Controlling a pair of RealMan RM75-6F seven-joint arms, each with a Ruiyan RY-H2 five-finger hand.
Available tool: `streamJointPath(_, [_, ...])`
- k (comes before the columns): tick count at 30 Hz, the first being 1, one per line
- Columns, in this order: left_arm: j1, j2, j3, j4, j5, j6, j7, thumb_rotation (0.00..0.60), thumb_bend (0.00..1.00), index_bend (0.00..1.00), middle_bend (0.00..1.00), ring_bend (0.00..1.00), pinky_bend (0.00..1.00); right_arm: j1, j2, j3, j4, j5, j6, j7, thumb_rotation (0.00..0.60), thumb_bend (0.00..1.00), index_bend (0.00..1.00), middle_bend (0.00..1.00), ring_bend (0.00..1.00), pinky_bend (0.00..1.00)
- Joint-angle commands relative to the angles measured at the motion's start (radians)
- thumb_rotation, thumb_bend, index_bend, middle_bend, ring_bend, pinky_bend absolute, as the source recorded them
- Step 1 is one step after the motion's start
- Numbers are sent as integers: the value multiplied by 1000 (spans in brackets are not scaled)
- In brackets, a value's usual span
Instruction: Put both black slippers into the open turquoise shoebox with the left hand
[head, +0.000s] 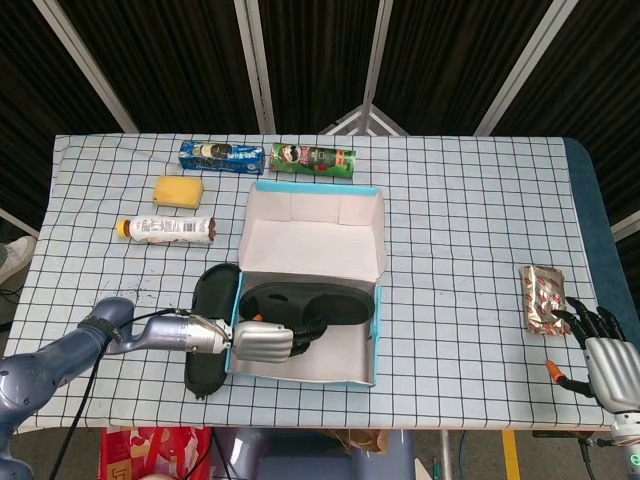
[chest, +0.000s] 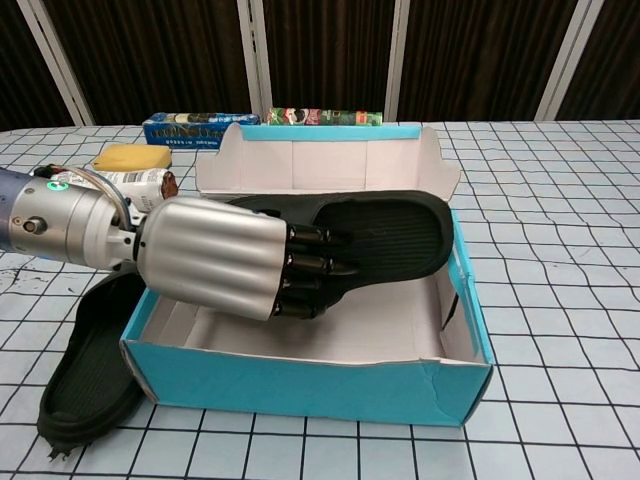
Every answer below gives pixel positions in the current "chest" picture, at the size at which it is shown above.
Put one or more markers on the yellow sponge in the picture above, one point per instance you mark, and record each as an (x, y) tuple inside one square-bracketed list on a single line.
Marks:
[(132, 157)]

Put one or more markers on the white drink bottle yellow cap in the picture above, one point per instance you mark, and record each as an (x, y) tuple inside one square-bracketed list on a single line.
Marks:
[(145, 182)]

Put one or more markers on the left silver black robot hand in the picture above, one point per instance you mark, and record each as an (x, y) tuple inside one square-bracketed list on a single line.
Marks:
[(215, 255)]

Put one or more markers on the blue snack package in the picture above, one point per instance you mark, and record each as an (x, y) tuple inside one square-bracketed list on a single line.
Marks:
[(195, 132)]

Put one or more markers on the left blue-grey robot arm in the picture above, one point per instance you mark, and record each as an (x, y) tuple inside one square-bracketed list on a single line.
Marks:
[(55, 225)]

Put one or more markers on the light blue shoe box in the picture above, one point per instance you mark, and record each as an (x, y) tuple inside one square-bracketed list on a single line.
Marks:
[(300, 380)]

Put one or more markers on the dark folding partition screen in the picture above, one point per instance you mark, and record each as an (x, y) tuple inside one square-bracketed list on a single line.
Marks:
[(325, 50)]

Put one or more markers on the green chips can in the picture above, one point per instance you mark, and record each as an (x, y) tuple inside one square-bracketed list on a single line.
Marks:
[(325, 116)]

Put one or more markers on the black slipper with frayed toe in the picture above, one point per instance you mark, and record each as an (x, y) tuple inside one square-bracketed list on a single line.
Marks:
[(85, 385)]

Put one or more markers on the checked light blue tablecloth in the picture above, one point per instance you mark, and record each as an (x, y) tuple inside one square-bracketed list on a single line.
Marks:
[(550, 250)]

